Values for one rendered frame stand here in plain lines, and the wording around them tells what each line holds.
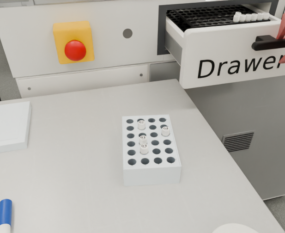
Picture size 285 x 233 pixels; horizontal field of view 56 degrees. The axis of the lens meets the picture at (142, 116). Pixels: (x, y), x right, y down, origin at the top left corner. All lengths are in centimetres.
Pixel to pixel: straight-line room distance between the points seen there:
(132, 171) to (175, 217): 8
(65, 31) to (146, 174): 31
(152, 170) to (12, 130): 27
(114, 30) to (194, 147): 30
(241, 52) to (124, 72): 27
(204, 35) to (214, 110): 37
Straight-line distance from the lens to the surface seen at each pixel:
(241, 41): 53
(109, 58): 63
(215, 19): 64
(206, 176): 44
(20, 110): 58
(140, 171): 39
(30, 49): 62
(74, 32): 55
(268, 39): 53
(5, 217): 41
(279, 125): 101
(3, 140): 52
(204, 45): 49
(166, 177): 41
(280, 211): 144
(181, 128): 51
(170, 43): 61
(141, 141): 42
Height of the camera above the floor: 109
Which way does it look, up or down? 38 degrees down
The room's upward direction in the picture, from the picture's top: straight up
